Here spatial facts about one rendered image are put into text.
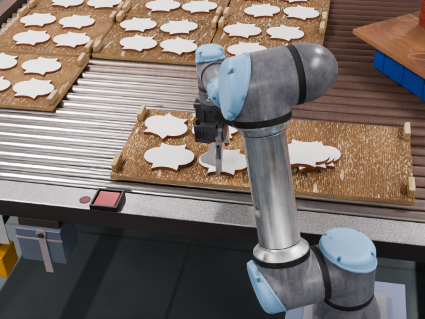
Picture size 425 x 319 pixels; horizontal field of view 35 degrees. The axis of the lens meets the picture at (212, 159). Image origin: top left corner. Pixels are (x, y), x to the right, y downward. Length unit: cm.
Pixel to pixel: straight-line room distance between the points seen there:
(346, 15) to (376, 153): 98
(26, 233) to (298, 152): 79
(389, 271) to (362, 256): 157
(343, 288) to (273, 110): 41
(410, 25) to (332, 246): 125
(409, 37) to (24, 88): 131
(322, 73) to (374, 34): 115
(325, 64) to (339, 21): 151
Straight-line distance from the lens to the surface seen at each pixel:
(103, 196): 186
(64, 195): 191
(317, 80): 127
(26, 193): 195
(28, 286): 300
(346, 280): 142
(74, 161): 203
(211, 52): 172
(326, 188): 184
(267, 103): 125
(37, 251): 201
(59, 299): 291
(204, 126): 182
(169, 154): 195
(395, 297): 167
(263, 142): 128
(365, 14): 288
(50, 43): 269
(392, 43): 237
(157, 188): 188
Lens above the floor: 208
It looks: 36 degrees down
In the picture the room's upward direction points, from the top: 2 degrees counter-clockwise
